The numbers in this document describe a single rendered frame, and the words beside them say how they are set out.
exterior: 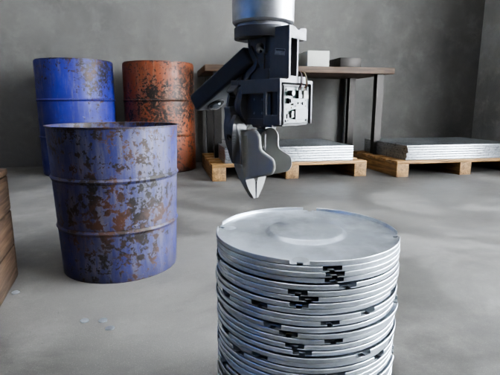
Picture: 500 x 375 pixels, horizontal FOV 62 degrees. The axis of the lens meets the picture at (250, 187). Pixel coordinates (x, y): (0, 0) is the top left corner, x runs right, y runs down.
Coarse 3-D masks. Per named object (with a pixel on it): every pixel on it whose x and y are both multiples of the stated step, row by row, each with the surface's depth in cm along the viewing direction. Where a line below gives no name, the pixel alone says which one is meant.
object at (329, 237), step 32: (224, 224) 72; (256, 224) 72; (288, 224) 70; (320, 224) 70; (352, 224) 72; (384, 224) 71; (256, 256) 56; (288, 256) 57; (320, 256) 57; (352, 256) 57; (384, 256) 57
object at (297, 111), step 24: (264, 24) 48; (264, 48) 50; (288, 48) 47; (264, 72) 50; (288, 72) 48; (240, 96) 51; (264, 96) 48; (288, 96) 49; (264, 120) 49; (288, 120) 49
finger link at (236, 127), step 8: (232, 104) 52; (232, 112) 51; (224, 120) 52; (232, 120) 51; (240, 120) 52; (224, 128) 52; (232, 128) 51; (240, 128) 52; (224, 136) 52; (232, 136) 51; (240, 136) 52; (232, 144) 52; (240, 144) 52; (232, 152) 52; (240, 152) 52; (232, 160) 53; (240, 160) 53
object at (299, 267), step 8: (224, 248) 61; (240, 256) 58; (392, 256) 59; (256, 264) 57; (264, 264) 56; (272, 264) 55; (280, 264) 55; (352, 264) 56; (360, 264) 55; (368, 264) 56; (376, 264) 56
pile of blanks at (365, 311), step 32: (224, 256) 62; (224, 288) 62; (256, 288) 59; (288, 288) 55; (320, 288) 54; (352, 288) 57; (384, 288) 58; (224, 320) 66; (256, 320) 58; (288, 320) 56; (320, 320) 55; (352, 320) 56; (384, 320) 59; (224, 352) 65; (256, 352) 59; (288, 352) 57; (320, 352) 56; (352, 352) 57; (384, 352) 61
